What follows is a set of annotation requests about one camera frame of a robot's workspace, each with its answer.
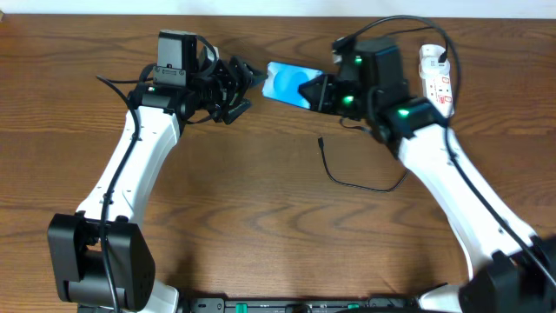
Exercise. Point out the white power strip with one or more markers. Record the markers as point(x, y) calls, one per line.
point(434, 71)

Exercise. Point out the blue Galaxy smartphone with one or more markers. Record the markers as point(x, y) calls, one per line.
point(284, 81)

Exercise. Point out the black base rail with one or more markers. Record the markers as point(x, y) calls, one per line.
point(220, 305)

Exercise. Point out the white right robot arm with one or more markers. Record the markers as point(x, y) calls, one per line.
point(510, 268)

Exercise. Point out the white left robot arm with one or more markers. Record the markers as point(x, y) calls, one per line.
point(99, 256)

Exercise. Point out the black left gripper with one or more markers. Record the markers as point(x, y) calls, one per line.
point(236, 89)

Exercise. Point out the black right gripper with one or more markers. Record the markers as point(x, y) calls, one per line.
point(322, 103)

